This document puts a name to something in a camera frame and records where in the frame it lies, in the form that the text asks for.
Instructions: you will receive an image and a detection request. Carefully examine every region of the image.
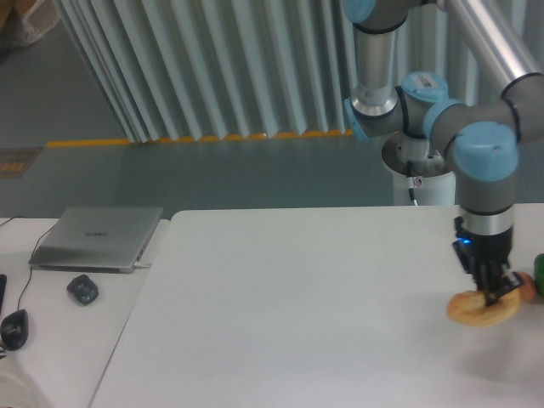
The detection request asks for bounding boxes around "white folding partition screen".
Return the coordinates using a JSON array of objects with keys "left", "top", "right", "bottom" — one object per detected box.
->
[{"left": 56, "top": 1, "right": 543, "bottom": 142}]

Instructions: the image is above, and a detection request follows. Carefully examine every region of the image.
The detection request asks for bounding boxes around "golden triangular bread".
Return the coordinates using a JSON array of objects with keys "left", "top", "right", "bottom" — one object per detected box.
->
[{"left": 446, "top": 289, "right": 521, "bottom": 327}]

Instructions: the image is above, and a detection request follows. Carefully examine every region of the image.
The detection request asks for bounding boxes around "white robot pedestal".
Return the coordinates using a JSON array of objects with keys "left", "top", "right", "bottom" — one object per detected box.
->
[{"left": 382, "top": 132, "right": 456, "bottom": 206}]

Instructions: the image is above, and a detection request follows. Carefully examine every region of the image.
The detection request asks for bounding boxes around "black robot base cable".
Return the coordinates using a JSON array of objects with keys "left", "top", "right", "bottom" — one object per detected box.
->
[{"left": 405, "top": 160, "right": 420, "bottom": 207}]

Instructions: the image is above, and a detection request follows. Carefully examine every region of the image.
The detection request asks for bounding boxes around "black computer mouse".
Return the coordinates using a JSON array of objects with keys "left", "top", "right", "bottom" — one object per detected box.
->
[{"left": 1, "top": 309, "right": 29, "bottom": 351}]

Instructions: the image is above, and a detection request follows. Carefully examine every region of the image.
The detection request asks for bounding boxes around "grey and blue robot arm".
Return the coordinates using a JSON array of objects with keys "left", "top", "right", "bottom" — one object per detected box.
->
[{"left": 343, "top": 1, "right": 543, "bottom": 306}]

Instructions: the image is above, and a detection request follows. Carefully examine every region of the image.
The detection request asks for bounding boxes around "silver closed laptop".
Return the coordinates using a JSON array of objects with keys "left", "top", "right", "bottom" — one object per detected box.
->
[{"left": 29, "top": 207, "right": 162, "bottom": 274}]

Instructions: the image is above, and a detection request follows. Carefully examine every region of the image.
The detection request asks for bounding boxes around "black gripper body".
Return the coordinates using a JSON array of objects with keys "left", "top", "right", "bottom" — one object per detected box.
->
[{"left": 452, "top": 216, "right": 513, "bottom": 275}]

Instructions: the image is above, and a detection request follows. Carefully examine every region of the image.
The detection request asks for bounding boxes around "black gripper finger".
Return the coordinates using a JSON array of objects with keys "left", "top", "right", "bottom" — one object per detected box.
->
[
  {"left": 484, "top": 261, "right": 523, "bottom": 307},
  {"left": 473, "top": 262, "right": 493, "bottom": 298}
]

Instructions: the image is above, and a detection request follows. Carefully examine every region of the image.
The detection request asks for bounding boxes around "black mouse cable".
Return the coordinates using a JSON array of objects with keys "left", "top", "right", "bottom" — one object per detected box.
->
[{"left": 0, "top": 216, "right": 59, "bottom": 312}]

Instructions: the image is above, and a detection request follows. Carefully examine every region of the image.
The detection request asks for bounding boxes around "brown egg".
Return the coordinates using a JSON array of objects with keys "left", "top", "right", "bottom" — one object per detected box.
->
[{"left": 517, "top": 272, "right": 536, "bottom": 303}]

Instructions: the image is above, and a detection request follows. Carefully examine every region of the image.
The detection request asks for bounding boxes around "black keyboard edge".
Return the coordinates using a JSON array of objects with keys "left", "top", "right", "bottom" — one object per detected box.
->
[{"left": 0, "top": 274, "right": 7, "bottom": 315}]

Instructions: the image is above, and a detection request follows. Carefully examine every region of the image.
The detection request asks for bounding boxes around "green vegetable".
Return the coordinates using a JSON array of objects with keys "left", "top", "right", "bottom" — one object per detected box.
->
[{"left": 534, "top": 253, "right": 544, "bottom": 298}]

